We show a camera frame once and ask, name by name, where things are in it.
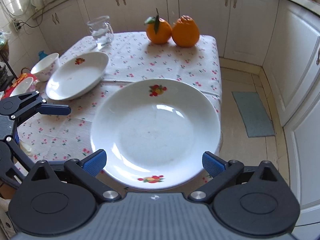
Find glass mug with water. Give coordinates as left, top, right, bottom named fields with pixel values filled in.
left=87, top=15, right=114, bottom=48

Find bumpy orange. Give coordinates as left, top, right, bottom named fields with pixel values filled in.
left=171, top=15, right=200, bottom=48

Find white floral bowl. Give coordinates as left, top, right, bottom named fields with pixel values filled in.
left=30, top=53, right=61, bottom=82

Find large white fruit-pattern plate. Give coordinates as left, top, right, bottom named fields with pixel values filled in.
left=91, top=79, right=221, bottom=190

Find orange with leaf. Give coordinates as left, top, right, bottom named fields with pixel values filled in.
left=144, top=9, right=172, bottom=45

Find red cardboard box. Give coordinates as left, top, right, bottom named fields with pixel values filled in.
left=1, top=73, right=37, bottom=100

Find white electric kettle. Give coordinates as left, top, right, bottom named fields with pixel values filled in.
left=30, top=0, right=44, bottom=11

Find white kitchen cabinets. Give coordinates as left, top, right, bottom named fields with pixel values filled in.
left=35, top=0, right=319, bottom=226

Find teal thermos jug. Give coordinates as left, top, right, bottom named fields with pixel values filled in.
left=38, top=50, right=48, bottom=61

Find blue floor mat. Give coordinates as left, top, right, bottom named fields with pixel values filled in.
left=232, top=92, right=275, bottom=138

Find cherry-print tablecloth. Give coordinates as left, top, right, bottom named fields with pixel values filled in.
left=15, top=31, right=223, bottom=188

